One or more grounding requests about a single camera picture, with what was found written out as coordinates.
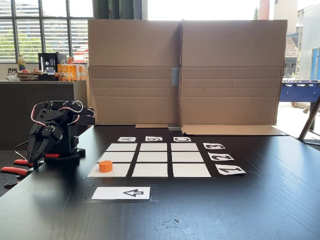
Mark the wooden tray with food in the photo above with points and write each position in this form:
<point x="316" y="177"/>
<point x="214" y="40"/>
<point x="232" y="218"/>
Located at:
<point x="26" y="75"/>

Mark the dark counter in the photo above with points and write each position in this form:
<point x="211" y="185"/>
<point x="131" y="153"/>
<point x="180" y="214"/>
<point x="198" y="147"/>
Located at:
<point x="27" y="112"/>

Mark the black mini fridge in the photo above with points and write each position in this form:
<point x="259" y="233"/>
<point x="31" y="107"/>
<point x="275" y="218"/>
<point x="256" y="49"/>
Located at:
<point x="47" y="62"/>

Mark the paper sheet number 3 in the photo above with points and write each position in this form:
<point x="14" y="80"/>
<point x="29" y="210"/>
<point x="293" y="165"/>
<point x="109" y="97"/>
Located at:
<point x="214" y="146"/>

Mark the paper sheet number 2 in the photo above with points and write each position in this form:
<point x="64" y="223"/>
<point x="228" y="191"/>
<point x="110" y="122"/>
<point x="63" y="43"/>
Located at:
<point x="221" y="157"/>

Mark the white arrow paper sheet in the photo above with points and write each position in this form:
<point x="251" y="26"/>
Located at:
<point x="120" y="193"/>

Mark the grey tape strip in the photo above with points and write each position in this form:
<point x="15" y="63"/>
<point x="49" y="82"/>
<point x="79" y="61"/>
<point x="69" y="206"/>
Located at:
<point x="174" y="128"/>

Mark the orange carton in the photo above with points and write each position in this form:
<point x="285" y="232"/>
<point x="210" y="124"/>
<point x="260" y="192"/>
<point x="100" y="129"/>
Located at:
<point x="63" y="72"/>
<point x="80" y="72"/>

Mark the paper sheet letter A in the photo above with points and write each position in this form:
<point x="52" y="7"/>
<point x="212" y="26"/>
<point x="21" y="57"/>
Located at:
<point x="127" y="139"/>

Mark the clear tape scraps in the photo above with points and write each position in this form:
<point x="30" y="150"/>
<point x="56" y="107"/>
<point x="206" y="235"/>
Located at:
<point x="175" y="225"/>

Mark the metal table leg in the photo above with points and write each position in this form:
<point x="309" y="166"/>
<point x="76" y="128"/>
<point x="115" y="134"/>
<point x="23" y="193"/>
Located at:
<point x="308" y="122"/>

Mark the blue foosball table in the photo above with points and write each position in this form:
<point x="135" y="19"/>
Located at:
<point x="300" y="92"/>

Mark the orange snack bag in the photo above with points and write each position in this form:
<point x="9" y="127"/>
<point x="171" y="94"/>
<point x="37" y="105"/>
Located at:
<point x="70" y="60"/>

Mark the paper sheet letter C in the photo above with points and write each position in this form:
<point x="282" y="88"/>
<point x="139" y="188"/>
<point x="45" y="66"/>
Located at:
<point x="182" y="139"/>

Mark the brown cardboard box panel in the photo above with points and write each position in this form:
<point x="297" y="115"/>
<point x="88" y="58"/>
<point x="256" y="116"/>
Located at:
<point x="232" y="50"/>
<point x="135" y="50"/>

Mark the white nine-square grid sheet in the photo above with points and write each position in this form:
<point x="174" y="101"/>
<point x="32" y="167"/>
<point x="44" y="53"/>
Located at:
<point x="150" y="170"/>

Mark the yellow bottle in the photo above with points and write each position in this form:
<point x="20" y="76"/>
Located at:
<point x="21" y="62"/>

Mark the blue-grey tape on cardboard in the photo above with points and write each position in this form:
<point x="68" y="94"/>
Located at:
<point x="175" y="76"/>

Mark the paper sheet number 1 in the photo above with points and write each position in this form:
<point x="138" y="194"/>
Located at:
<point x="230" y="170"/>

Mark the round orange token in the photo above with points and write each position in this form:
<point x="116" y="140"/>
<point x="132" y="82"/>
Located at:
<point x="105" y="166"/>

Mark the red black clamp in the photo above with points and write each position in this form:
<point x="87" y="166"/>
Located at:
<point x="15" y="171"/>

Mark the paper sheet letter B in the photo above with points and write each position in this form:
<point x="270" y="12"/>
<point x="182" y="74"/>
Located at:
<point x="153" y="138"/>

